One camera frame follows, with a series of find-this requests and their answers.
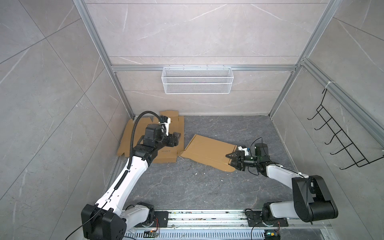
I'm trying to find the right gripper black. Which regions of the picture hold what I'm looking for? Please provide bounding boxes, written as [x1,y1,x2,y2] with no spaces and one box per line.
[226,150,260,171]

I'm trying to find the brown cardboard box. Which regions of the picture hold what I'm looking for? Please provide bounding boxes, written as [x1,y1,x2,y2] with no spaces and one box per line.
[181,135,237,172]
[117,111,185,164]

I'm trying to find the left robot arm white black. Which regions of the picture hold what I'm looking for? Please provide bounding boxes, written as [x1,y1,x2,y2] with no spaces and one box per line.
[81,122,181,240]

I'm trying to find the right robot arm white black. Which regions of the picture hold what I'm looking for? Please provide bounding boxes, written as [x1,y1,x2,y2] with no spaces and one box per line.
[226,143,339,226]

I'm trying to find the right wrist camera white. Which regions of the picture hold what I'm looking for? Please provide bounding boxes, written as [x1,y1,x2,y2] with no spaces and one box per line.
[238,146,249,156]

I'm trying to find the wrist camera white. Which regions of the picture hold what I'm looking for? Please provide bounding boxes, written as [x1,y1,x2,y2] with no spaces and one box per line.
[238,146,249,156]
[159,115,171,136]

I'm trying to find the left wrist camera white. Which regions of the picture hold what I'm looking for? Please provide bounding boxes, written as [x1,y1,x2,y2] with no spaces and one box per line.
[159,115,171,136]

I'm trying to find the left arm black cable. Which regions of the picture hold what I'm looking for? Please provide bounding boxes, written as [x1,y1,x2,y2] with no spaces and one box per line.
[64,110,164,240]

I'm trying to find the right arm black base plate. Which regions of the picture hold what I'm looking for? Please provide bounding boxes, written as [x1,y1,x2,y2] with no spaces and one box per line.
[244,209,289,228]

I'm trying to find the white wire mesh basket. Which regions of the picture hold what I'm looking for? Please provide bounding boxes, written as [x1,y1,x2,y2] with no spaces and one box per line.
[162,67,234,95]

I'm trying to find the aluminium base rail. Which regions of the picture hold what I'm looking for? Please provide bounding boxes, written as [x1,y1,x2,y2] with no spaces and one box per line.
[124,209,338,240]

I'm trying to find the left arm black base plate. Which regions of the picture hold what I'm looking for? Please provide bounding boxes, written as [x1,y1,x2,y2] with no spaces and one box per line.
[138,211,169,228]

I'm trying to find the aluminium frame profiles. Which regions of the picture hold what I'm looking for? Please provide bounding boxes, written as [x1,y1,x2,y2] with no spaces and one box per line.
[74,1,384,146]

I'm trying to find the black wire hook rack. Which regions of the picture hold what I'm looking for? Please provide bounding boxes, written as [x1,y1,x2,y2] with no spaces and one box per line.
[307,89,384,170]

